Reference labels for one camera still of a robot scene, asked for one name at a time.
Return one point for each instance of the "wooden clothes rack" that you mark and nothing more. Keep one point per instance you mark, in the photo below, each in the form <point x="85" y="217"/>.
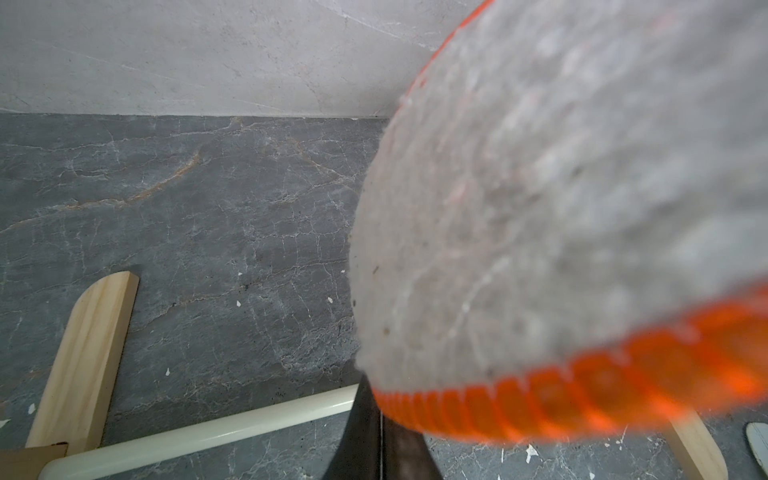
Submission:
<point x="64" y="441"/>

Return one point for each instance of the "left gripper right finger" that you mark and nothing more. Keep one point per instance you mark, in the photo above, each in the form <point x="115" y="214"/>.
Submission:
<point x="405" y="454"/>

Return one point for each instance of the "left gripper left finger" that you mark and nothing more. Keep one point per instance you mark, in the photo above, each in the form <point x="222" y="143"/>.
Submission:
<point x="358" y="456"/>

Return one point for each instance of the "white striped insole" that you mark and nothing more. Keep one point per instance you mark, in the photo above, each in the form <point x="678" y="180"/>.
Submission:
<point x="757" y="438"/>

